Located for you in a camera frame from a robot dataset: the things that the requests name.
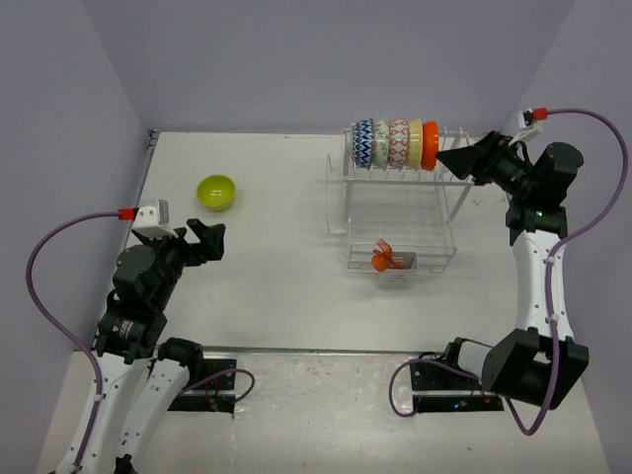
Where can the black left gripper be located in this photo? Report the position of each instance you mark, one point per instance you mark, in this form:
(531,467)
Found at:
(210,238)

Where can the yellow patterned bowl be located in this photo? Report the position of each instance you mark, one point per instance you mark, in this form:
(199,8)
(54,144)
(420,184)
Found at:
(415,144)

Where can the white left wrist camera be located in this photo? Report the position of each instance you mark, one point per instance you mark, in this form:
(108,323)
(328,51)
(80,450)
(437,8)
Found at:
(152,217)

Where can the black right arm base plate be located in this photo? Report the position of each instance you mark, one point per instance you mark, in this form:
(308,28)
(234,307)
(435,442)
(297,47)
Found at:
(436,390)

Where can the red lattice patterned bowl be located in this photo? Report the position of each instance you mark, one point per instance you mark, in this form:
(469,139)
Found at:
(398,139)

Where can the blue zigzag patterned bowl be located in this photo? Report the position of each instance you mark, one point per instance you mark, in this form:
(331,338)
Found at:
(363,142)

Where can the orange plastic bowl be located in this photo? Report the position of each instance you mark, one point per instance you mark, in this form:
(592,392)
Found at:
(430,145)

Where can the green floral patterned bowl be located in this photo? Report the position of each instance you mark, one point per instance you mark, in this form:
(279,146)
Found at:
(381,144)

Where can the orange plastic fork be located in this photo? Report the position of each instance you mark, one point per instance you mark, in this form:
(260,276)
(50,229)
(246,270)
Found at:
(388,254)

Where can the lime green plastic bowl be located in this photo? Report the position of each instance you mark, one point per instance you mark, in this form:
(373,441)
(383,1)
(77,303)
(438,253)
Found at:
(216,192)

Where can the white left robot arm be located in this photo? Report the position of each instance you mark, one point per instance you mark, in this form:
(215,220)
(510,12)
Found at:
(137,379)

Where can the orange plastic spoon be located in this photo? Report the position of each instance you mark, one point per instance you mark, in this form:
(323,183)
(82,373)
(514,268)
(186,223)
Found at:
(380,262)

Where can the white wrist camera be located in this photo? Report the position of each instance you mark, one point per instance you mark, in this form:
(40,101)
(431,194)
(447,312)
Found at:
(529,126)
(152,217)

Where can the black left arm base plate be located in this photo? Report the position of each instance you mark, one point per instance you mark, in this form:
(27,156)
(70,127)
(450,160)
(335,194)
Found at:
(215,396)

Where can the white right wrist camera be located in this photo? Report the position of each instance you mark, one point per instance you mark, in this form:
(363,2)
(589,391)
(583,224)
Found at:
(529,126)

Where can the white cutlery holder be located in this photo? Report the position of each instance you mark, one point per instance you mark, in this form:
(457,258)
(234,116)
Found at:
(402,277)

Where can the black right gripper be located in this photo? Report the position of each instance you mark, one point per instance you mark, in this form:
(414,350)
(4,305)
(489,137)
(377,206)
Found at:
(480,160)

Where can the white wire dish rack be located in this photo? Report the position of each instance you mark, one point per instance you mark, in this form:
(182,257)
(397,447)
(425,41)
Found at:
(412,210)

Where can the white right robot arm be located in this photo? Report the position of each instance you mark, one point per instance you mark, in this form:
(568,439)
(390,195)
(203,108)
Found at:
(539,361)

